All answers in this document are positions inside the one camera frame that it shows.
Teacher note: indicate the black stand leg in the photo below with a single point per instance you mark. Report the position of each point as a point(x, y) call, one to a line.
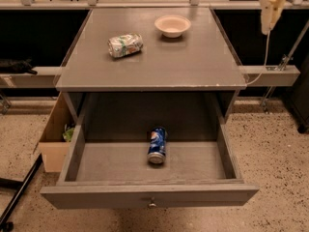
point(18, 187)

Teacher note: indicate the green white soda can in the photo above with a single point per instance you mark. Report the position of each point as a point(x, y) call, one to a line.
point(125, 45)

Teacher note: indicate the metal drawer knob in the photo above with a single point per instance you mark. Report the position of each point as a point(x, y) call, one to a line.
point(152, 204)

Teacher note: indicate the grey open top drawer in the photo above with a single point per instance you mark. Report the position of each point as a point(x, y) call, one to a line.
point(107, 164)

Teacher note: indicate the metal diagonal brace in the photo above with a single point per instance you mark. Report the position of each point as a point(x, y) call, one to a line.
point(282, 66)

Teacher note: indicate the brown cardboard box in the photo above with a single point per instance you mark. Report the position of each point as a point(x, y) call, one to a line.
point(52, 144)

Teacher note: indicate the green snack bag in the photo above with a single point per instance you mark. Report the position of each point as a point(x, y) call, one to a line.
point(68, 132)

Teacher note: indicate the grey wooden cabinet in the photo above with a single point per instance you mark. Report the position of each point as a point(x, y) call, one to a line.
point(198, 61)

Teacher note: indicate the blue pepsi can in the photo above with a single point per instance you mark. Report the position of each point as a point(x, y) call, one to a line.
point(157, 150)

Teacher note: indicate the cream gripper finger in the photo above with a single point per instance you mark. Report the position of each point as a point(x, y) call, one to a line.
point(266, 15)
point(277, 7)

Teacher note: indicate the black object on ledge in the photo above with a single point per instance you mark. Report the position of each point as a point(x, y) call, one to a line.
point(16, 66)

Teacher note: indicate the white paper bowl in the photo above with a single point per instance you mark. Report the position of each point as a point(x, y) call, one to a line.
point(172, 26)

